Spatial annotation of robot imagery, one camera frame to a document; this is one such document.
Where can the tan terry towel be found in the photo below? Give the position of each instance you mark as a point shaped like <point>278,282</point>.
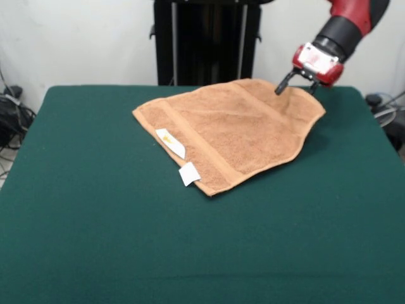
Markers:
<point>228,133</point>

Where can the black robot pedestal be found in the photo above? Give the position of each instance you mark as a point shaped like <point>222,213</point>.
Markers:
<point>205,41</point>

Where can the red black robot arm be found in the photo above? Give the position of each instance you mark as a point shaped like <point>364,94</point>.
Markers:
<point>351,22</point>

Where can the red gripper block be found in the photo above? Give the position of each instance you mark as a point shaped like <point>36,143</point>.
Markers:
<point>329,74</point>

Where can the dark green table cloth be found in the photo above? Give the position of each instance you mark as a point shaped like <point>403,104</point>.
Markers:
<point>95,221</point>

